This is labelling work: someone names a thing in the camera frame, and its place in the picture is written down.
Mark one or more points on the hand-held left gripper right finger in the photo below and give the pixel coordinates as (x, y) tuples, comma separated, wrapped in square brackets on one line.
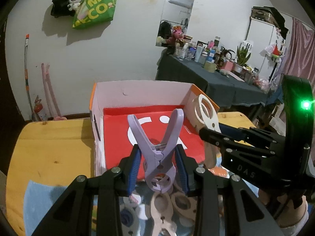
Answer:
[(183, 174)]

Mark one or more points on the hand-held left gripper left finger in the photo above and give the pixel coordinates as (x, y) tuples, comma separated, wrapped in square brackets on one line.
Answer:
[(134, 172)]

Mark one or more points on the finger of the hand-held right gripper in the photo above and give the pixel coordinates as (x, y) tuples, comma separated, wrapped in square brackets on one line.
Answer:
[(227, 129), (233, 141)]

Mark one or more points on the beige plastic clothespin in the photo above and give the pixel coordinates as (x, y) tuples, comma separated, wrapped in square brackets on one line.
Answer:
[(206, 113), (160, 213), (182, 201)]

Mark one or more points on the light purple plastic clothespin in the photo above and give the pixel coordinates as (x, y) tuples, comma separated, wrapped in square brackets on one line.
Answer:
[(157, 157)]

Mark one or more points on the orange and white cardboard box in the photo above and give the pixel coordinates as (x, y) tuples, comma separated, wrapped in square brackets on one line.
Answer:
[(147, 93)]

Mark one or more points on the person's right hand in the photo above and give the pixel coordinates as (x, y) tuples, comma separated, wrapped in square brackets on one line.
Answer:
[(295, 213)]

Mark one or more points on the orange snack packet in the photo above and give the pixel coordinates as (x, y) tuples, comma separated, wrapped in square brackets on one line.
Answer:
[(217, 171)]

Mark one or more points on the red paper sheet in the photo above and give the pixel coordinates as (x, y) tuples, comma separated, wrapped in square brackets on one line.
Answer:
[(115, 127)]

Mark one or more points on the table with dark cloth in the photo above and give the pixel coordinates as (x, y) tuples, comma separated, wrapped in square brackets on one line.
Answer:
[(196, 78)]

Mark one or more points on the potted snake plant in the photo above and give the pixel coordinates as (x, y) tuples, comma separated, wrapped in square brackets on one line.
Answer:
[(243, 55)]

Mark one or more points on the cluster of cosmetic bottles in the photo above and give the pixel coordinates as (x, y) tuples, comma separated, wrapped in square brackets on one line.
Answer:
[(209, 55)]

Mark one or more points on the light blue towel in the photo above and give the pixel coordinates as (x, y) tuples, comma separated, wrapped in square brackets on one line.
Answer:
[(41, 201)]

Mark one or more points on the pink curtain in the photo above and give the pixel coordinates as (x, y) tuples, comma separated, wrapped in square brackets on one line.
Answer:
[(300, 49)]

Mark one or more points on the pink plush toy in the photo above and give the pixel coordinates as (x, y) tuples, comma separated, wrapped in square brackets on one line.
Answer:
[(177, 34)]

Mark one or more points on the small red floor item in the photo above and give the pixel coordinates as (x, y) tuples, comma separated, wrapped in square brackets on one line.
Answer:
[(39, 108)]

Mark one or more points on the broom stick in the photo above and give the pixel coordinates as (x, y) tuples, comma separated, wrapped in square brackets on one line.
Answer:
[(27, 78)]

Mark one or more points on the green shopping bag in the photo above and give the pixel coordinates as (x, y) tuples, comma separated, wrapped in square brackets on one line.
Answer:
[(98, 5)]

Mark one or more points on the panda plush toy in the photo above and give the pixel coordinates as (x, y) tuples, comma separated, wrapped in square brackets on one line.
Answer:
[(73, 1)]

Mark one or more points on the tall wall mirror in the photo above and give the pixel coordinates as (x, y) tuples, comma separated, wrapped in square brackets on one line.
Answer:
[(177, 14)]

